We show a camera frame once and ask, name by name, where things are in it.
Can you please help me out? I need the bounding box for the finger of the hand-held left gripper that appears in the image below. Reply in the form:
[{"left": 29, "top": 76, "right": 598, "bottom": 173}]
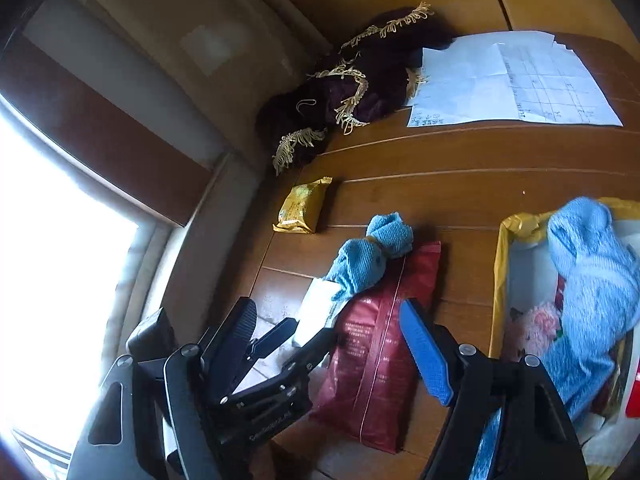
[
  {"left": 125, "top": 307, "right": 177, "bottom": 363},
  {"left": 225, "top": 316, "right": 337, "bottom": 401}
]

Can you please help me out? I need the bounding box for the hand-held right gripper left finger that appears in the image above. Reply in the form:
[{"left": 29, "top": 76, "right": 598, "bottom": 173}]
[{"left": 65, "top": 297, "right": 259, "bottom": 480}]

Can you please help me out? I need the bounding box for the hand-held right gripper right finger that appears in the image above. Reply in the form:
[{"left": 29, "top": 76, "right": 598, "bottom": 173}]
[{"left": 399, "top": 299, "right": 588, "bottom": 480}]

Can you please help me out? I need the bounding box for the white plastic packet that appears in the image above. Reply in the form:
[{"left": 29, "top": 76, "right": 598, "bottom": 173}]
[{"left": 292, "top": 277, "right": 346, "bottom": 356}]

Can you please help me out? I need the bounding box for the small knotted blue cloth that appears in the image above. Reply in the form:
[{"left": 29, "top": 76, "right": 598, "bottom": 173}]
[{"left": 324, "top": 212, "right": 415, "bottom": 303}]

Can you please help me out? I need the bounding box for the pink fluffy cloth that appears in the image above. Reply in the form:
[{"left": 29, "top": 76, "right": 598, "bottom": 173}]
[{"left": 505, "top": 302, "right": 566, "bottom": 361}]

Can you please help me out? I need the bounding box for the yellow padded envelope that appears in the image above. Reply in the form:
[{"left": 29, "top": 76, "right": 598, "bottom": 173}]
[{"left": 490, "top": 197, "right": 640, "bottom": 480}]

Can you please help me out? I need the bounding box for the light blue towel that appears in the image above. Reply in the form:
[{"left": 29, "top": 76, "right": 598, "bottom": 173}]
[{"left": 542, "top": 197, "right": 640, "bottom": 423}]

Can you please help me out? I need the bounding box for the white packet with red label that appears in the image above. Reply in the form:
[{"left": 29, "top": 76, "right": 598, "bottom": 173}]
[{"left": 625, "top": 365, "right": 640, "bottom": 418}]

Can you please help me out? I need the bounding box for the dark red foil packet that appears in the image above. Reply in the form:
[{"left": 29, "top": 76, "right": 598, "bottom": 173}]
[{"left": 309, "top": 241, "right": 443, "bottom": 455}]

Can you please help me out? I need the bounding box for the grey window sill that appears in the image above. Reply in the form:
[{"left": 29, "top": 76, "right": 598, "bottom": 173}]
[{"left": 115, "top": 152, "right": 273, "bottom": 356}]

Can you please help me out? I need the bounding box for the bright window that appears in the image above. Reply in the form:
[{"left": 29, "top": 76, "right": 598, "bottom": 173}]
[{"left": 0, "top": 95, "right": 141, "bottom": 461}]

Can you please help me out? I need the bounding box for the yellow snack packet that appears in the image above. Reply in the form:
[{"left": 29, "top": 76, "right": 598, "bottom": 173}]
[{"left": 272, "top": 176, "right": 333, "bottom": 235}]

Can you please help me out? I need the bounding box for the brown wooden window panel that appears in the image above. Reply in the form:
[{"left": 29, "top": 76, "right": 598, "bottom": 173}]
[{"left": 0, "top": 35, "right": 216, "bottom": 228}]

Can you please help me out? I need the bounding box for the dark purple fringed cloth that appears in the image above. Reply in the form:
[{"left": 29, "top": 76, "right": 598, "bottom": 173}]
[{"left": 256, "top": 2, "right": 456, "bottom": 177}]

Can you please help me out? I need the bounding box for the plain white paper sheet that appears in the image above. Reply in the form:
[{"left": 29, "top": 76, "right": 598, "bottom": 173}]
[{"left": 406, "top": 35, "right": 523, "bottom": 128}]

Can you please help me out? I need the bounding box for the grid-lined white paper sheet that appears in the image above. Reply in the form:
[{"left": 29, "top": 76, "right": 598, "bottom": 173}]
[{"left": 495, "top": 31, "right": 624, "bottom": 127}]

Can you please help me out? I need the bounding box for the beige curtain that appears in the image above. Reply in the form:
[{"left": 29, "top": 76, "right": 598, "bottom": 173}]
[{"left": 20, "top": 0, "right": 331, "bottom": 161}]

